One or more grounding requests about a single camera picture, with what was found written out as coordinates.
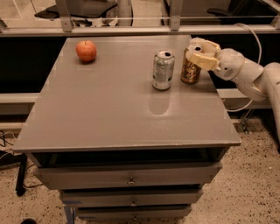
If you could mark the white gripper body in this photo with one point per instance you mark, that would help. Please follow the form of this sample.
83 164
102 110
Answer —
231 65

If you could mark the silver soda can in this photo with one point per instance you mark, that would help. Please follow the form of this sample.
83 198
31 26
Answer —
163 65

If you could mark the red apple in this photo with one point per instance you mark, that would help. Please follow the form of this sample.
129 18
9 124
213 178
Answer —
86 50

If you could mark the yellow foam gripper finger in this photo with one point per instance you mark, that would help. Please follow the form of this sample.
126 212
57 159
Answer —
204 62
204 47

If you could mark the grey drawer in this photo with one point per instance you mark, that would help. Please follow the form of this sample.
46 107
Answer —
69 178
133 213
132 198

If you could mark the top grey drawer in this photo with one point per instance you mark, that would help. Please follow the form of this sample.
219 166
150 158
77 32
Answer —
69 178

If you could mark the black stand leg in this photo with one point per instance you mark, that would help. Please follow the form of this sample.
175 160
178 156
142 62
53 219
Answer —
20 189

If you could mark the grey metal railing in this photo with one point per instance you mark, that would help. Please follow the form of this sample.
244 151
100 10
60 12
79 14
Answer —
142 17

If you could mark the black office chair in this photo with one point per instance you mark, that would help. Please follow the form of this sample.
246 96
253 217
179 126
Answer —
80 9

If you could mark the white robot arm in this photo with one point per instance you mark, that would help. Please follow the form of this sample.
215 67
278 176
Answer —
267 85

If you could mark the middle grey drawer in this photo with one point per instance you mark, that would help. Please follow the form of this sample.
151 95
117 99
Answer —
132 198

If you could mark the bottom grey drawer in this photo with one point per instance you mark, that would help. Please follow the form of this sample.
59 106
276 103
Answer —
133 213

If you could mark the orange soda can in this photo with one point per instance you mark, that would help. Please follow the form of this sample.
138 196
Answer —
190 73

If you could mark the grey drawer cabinet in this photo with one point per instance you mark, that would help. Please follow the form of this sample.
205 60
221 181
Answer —
107 112

